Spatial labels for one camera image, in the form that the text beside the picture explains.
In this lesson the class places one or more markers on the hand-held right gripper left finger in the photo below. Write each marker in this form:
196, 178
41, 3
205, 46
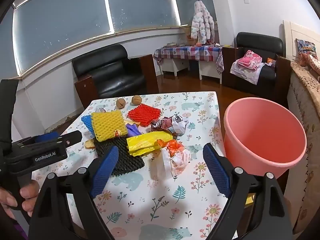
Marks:
105, 172

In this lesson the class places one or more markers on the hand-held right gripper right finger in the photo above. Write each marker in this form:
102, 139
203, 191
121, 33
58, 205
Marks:
216, 172

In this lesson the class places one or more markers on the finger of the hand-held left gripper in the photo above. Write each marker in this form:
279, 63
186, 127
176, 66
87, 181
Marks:
72, 138
47, 138

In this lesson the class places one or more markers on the blue foam fruit net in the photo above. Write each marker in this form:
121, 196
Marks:
87, 123

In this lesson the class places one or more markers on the yellow foam fruit net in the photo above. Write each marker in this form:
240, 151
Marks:
107, 125

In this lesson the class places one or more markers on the white wrapper with orange ribbon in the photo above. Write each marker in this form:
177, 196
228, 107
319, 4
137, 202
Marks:
175, 161

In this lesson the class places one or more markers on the pink plastic bucket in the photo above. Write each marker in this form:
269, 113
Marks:
250, 142

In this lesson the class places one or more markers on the yellow plastic bag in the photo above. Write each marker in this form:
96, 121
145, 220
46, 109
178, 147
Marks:
142, 143

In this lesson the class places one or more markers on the person's left hand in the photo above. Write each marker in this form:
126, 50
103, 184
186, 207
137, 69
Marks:
28, 195

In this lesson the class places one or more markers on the black foam fruit net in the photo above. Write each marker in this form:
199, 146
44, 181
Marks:
127, 161

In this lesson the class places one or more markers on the purple face mask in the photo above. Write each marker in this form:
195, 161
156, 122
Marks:
132, 131

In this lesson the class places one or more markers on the walnut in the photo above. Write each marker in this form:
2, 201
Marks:
136, 100
120, 103

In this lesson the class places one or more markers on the crumpled maroon cloth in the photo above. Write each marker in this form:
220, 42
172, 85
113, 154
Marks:
172, 126

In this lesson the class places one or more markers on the red foam fruit net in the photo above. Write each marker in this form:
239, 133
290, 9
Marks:
145, 115

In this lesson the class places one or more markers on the black leather armchair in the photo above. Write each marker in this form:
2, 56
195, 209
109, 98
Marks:
110, 72
260, 42

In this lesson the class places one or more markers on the beige lace sofa cover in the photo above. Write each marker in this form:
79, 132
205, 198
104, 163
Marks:
305, 130

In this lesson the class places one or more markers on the white side table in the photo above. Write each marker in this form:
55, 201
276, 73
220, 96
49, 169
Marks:
210, 73

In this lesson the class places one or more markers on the white cloth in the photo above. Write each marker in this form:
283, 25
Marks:
243, 73

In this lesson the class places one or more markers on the grey window blind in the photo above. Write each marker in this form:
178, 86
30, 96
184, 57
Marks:
142, 5
62, 25

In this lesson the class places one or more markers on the pink cloth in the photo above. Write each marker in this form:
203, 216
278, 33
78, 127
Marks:
250, 60

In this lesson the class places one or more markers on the checkered tablecloth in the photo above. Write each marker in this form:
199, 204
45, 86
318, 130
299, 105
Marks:
185, 52

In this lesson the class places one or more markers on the small orange box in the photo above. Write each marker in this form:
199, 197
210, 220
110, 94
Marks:
270, 60

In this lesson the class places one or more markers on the woven basket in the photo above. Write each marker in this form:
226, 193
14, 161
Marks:
191, 36

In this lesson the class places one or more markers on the colourful patterned cloth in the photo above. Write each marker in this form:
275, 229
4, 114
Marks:
308, 53

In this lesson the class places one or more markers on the hanging printed padded jacket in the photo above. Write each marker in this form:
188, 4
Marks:
202, 22

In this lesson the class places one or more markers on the white cabinet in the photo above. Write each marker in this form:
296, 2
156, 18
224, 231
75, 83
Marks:
300, 35

